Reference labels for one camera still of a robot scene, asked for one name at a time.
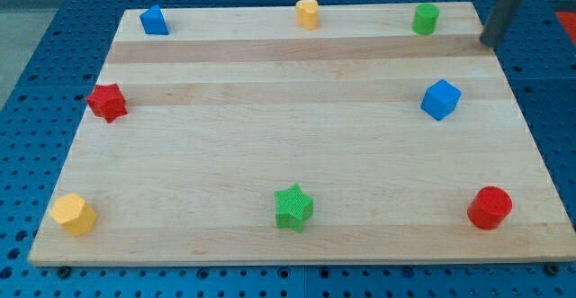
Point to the green star block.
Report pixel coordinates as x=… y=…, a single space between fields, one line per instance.
x=292 y=208

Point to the red star block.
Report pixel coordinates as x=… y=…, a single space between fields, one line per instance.
x=108 y=102

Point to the light wooden board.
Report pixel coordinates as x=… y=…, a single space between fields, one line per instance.
x=237 y=103

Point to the yellow heart block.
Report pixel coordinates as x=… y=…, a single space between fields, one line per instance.
x=307 y=14

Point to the blue cube block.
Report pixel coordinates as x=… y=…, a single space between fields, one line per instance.
x=440 y=99

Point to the blue triangle block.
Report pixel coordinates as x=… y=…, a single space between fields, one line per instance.
x=153 y=21

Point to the green cylinder block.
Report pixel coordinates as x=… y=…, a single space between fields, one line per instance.
x=425 y=19

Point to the red cylinder block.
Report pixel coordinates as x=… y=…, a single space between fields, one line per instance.
x=489 y=208

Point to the yellow hexagon block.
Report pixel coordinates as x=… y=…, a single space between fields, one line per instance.
x=74 y=214

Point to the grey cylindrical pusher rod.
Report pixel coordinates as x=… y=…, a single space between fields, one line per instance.
x=500 y=18

